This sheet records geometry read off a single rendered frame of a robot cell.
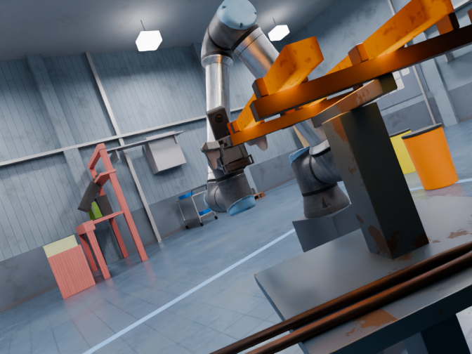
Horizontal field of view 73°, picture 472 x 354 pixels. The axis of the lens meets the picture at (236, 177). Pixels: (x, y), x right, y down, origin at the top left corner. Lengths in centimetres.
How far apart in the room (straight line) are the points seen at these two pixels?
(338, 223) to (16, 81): 797
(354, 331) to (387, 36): 29
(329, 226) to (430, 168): 258
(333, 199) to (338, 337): 97
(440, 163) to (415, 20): 344
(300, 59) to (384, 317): 26
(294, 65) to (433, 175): 352
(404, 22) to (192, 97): 928
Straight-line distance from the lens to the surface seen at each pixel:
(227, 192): 93
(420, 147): 372
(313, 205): 131
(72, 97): 855
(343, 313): 38
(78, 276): 590
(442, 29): 48
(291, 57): 29
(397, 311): 38
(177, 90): 944
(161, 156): 815
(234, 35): 111
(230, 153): 75
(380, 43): 39
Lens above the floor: 88
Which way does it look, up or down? 1 degrees down
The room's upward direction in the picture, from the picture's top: 21 degrees counter-clockwise
